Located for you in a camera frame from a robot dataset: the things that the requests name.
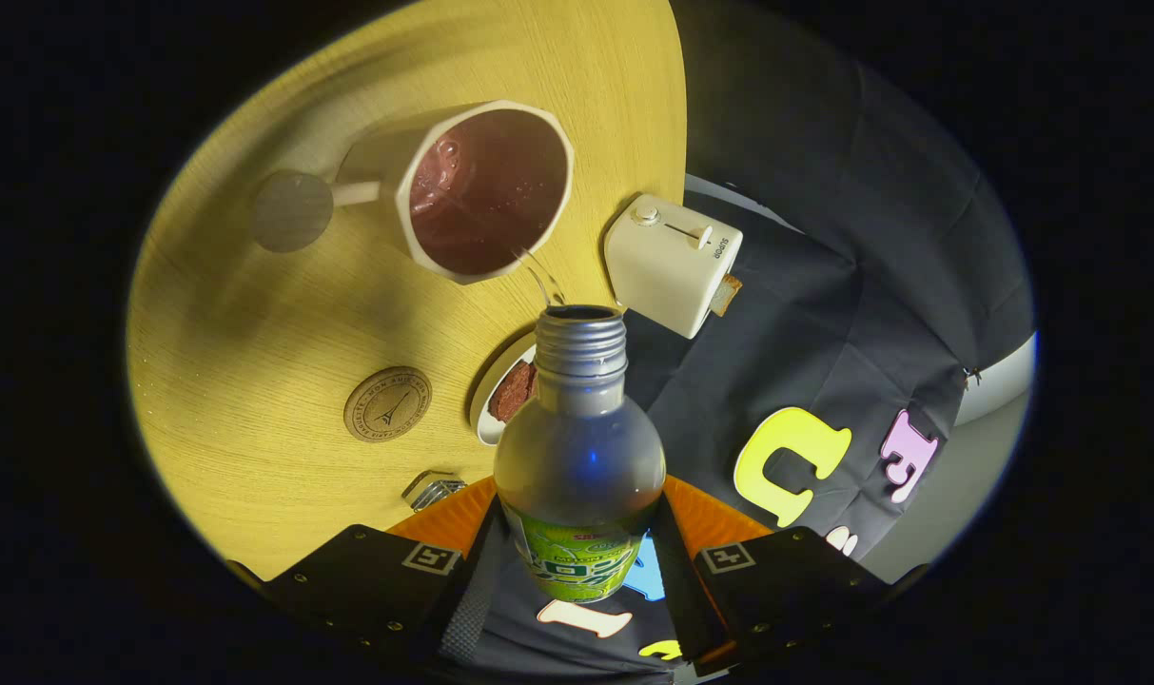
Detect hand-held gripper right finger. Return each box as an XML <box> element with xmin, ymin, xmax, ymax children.
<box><xmin>645</xmin><ymin>474</ymin><xmax>931</xmax><ymax>677</ymax></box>

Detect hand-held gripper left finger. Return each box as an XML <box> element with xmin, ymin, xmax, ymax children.
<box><xmin>249</xmin><ymin>476</ymin><xmax>513</xmax><ymax>667</ymax></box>

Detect silver bottle with green label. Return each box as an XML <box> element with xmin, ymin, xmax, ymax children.
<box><xmin>493</xmin><ymin>303</ymin><xmax>669</xmax><ymax>605</ymax></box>

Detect round brown coaster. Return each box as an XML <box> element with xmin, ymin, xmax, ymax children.
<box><xmin>342</xmin><ymin>365</ymin><xmax>434</xmax><ymax>444</ymax></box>

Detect cream cup with round-ended handle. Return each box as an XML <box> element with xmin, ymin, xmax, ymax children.
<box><xmin>251</xmin><ymin>98</ymin><xmax>577</xmax><ymax>287</ymax></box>

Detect white round plate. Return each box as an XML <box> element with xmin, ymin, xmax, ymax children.
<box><xmin>468</xmin><ymin>332</ymin><xmax>541</xmax><ymax>448</ymax></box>

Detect reddish brown food pieces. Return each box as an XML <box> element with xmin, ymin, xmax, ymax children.
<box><xmin>487</xmin><ymin>359</ymin><xmax>540</xmax><ymax>425</ymax></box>

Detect toast slice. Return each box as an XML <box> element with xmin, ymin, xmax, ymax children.
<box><xmin>708</xmin><ymin>273</ymin><xmax>745</xmax><ymax>319</ymax></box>

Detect cream toaster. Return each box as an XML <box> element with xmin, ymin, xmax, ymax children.
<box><xmin>602</xmin><ymin>193</ymin><xmax>745</xmax><ymax>342</ymax></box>

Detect black backdrop cloth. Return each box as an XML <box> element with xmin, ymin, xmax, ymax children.
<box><xmin>443</xmin><ymin>0</ymin><xmax>1036</xmax><ymax>685</ymax></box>

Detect wooden table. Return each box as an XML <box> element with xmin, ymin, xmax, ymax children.
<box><xmin>126</xmin><ymin>0</ymin><xmax>689</xmax><ymax>583</ymax></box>

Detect metal wire basket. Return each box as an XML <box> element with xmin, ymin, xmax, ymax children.
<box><xmin>401</xmin><ymin>468</ymin><xmax>469</xmax><ymax>514</ymax></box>

